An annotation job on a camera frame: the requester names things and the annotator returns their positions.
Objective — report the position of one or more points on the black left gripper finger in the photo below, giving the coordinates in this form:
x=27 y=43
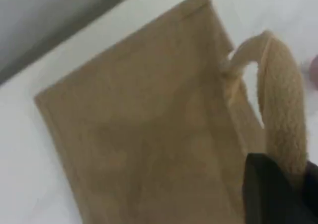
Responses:
x=312 y=194
x=268 y=194

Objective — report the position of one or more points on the pink peach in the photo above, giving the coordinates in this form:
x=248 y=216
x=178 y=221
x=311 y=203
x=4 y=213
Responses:
x=313 y=68

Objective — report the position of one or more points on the brown jute tote bag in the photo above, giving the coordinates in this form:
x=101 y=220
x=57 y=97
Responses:
x=139 y=114

